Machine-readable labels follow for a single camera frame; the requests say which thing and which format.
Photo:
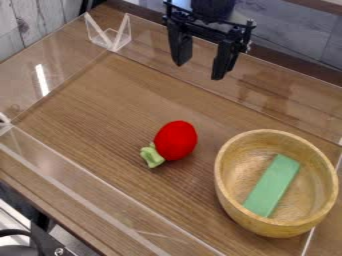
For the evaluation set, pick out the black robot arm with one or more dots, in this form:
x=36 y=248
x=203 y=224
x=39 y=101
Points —
x=211 y=20

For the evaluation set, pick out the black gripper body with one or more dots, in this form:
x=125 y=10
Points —
x=213 y=19

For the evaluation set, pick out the red plush strawberry toy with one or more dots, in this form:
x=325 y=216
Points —
x=173 y=144

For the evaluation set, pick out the brown wooden bowl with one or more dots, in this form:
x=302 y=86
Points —
x=241 y=162

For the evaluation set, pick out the clear acrylic enclosure wall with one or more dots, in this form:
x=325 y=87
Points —
x=86 y=107

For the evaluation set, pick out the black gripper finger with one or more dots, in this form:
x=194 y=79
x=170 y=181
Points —
x=181 y=43
x=225 y=59

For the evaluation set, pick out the green rectangular block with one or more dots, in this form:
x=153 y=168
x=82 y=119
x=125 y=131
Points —
x=271 y=186

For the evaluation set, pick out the black metal bracket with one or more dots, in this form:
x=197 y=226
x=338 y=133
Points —
x=47 y=245

